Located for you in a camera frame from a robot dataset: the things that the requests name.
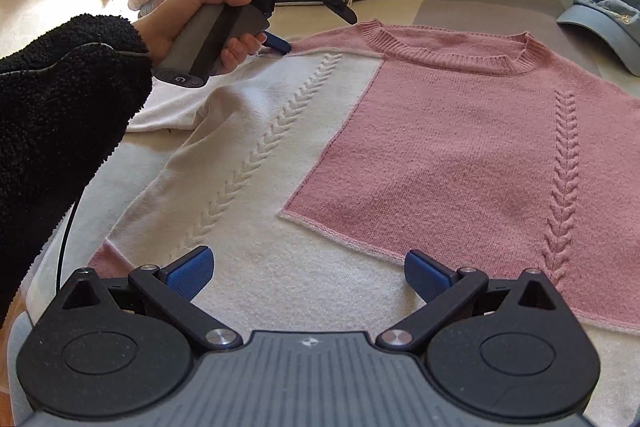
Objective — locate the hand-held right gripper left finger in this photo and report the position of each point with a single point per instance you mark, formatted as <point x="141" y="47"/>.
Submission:
<point x="192" y="274"/>

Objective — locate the blue cap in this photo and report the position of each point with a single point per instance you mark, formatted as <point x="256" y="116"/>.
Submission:
<point x="610" y="27"/>

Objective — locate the person's left hand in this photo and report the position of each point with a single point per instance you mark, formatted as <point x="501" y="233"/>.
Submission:
<point x="165" y="27"/>

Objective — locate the pink and white sweater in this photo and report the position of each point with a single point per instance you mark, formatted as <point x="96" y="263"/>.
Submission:
<point x="450" y="132"/>

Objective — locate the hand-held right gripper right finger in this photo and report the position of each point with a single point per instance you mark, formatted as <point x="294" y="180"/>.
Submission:
<point x="425" y="277"/>

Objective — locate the person's left forearm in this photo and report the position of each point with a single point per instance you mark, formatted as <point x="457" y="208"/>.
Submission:
<point x="50" y="132"/>

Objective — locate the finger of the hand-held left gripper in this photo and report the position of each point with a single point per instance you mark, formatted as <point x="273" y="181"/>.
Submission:
<point x="345" y="9"/>
<point x="276" y="44"/>

